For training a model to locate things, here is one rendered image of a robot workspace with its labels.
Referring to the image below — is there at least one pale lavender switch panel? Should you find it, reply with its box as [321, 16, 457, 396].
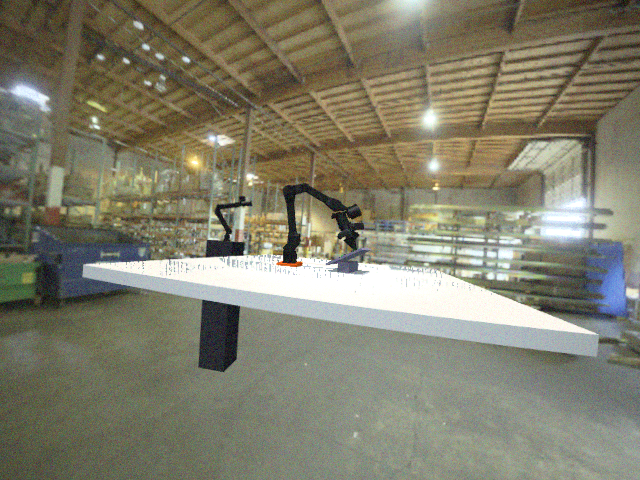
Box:
[325, 248, 371, 273]

